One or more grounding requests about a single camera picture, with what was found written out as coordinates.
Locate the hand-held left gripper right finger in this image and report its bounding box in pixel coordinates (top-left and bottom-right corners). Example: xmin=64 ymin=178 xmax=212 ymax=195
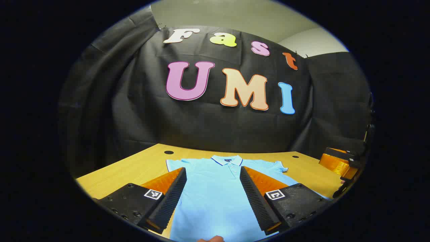
xmin=240 ymin=166 xmax=333 ymax=236

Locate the light blue T-shirt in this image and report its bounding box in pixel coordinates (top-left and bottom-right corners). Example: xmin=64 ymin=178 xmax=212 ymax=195
xmin=166 ymin=155 xmax=331 ymax=242

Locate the black backdrop cloth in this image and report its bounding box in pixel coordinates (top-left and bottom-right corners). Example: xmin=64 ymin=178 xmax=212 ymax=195
xmin=57 ymin=5 xmax=373 ymax=178

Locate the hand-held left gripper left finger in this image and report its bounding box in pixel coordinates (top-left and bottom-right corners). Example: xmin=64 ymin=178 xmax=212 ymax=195
xmin=92 ymin=167 xmax=187 ymax=235

